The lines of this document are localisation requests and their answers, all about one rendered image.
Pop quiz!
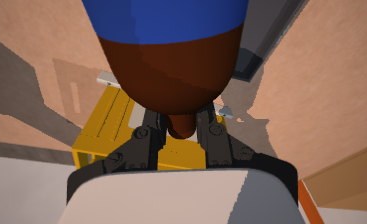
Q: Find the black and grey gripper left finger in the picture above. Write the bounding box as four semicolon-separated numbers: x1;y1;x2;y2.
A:
66;109;167;206

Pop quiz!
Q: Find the black rectangular tray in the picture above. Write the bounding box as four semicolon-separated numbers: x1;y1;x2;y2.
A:
232;0;305;82

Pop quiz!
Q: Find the brown bottle with blue label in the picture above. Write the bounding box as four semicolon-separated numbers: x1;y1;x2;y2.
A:
81;0;249;140

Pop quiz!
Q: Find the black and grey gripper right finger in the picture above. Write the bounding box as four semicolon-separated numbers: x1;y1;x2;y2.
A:
196;102;298;207

